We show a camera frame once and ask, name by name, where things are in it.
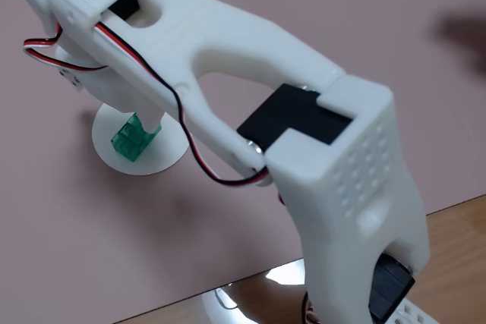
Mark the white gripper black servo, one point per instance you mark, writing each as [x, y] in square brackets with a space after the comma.
[151, 122]

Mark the teal lego brick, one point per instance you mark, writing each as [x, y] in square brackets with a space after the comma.
[129, 142]

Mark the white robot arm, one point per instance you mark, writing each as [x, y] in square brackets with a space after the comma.
[341, 195]

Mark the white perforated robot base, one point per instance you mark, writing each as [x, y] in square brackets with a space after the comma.
[412, 314]

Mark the white paper circle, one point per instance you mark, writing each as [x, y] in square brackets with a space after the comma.
[167, 149]

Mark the pink table mat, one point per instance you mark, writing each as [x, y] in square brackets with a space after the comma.
[114, 244]

